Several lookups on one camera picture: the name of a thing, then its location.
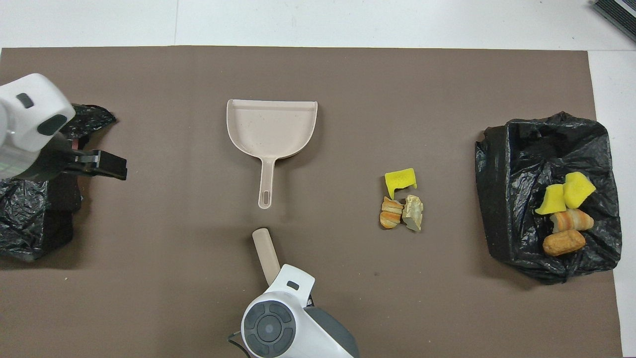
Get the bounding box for black bag-lined bin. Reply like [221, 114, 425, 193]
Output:
[475, 111, 622, 285]
[0, 102, 117, 263]

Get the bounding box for brown table mat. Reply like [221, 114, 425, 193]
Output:
[0, 46, 623, 358]

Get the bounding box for brown bread roll toy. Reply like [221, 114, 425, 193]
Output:
[543, 229, 586, 257]

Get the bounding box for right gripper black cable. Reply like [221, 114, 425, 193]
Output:
[228, 332, 249, 358]

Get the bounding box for pale bread piece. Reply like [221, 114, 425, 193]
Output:
[401, 194, 424, 232]

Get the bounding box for beige plastic dustpan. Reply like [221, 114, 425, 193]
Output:
[227, 99, 318, 210]

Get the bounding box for black ribbed device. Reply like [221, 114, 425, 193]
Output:
[591, 0, 636, 43]

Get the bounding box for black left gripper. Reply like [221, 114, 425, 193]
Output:
[27, 143, 128, 182]

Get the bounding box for striped croissant toy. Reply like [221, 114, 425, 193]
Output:
[380, 196, 404, 230]
[550, 208, 595, 234]

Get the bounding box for beige hand brush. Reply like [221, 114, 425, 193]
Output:
[252, 228, 282, 286]

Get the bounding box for yellow sponge piece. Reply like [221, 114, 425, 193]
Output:
[535, 183, 567, 215]
[385, 168, 418, 200]
[563, 172, 597, 209]

